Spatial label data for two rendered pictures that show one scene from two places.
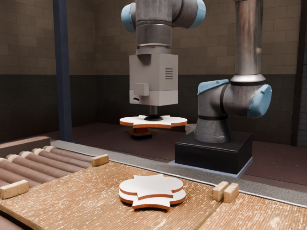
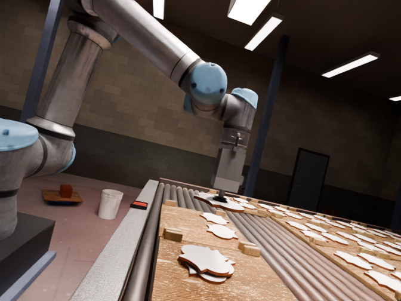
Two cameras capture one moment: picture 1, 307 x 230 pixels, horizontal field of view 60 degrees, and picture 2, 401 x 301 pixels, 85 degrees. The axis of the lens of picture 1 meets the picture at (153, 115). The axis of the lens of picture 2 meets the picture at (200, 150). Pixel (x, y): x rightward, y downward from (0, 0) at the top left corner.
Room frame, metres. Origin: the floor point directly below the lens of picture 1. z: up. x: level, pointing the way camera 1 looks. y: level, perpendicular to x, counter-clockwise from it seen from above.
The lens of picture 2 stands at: (1.05, 0.39, 1.22)
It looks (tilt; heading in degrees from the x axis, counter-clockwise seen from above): 1 degrees up; 228
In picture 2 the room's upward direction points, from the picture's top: 14 degrees clockwise
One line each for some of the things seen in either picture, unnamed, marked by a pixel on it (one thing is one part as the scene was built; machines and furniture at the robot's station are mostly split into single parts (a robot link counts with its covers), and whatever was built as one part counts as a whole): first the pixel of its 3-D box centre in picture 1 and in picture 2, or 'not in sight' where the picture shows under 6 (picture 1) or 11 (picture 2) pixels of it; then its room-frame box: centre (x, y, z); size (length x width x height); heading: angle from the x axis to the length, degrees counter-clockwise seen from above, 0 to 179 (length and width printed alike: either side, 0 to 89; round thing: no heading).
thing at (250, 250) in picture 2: not in sight; (251, 250); (0.36, 0.00, 0.95); 0.06 x 0.02 x 0.03; 145
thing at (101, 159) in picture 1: (100, 160); not in sight; (0.80, 0.17, 0.95); 0.06 x 0.02 x 0.03; 145
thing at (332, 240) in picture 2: not in sight; (314, 232); (-0.40, -0.06, 0.94); 0.41 x 0.35 x 0.04; 55
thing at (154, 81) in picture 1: (149, 76); (231, 168); (0.57, 0.01, 1.21); 0.10 x 0.09 x 0.16; 140
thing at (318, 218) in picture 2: not in sight; (321, 220); (-0.93, -0.19, 0.94); 0.41 x 0.35 x 0.04; 56
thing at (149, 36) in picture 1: (152, 39); (234, 139); (0.58, 0.00, 1.29); 0.08 x 0.08 x 0.05
